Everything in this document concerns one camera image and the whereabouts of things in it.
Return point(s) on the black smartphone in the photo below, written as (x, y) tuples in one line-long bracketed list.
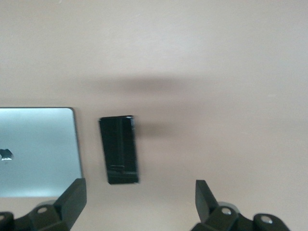
[(119, 149)]

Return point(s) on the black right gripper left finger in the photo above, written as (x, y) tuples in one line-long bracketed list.
[(72, 204)]

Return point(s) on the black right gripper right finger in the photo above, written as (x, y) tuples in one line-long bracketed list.
[(207, 204)]

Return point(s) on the silver grey laptop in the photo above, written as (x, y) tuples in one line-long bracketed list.
[(38, 154)]

